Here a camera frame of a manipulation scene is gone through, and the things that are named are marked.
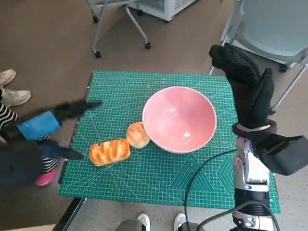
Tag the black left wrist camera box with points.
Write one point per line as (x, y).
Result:
(16, 166)

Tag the white sneaker with black tongue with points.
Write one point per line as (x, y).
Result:
(143, 222)
(180, 221)

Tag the round toy bread bun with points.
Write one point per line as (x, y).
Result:
(136, 136)

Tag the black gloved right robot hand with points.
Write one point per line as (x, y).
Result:
(250, 96)

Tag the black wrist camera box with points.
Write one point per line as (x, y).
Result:
(288, 158)
(16, 166)

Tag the person's white shoe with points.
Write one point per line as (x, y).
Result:
(14, 97)
(6, 77)

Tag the black table frame bar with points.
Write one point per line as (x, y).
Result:
(72, 211)

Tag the long toy bread loaf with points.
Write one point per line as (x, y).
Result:
(108, 152)

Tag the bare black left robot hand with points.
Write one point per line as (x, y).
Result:
(38, 125)

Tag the grey mesh chair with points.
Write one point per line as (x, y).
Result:
(276, 31)

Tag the pink bowl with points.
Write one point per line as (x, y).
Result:
(178, 120)

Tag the white cabinet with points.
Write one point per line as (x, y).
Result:
(168, 8)

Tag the person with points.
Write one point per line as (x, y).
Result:
(7, 114)

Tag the green cutting mat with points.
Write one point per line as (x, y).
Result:
(144, 183)

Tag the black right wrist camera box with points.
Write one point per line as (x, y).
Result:
(288, 158)

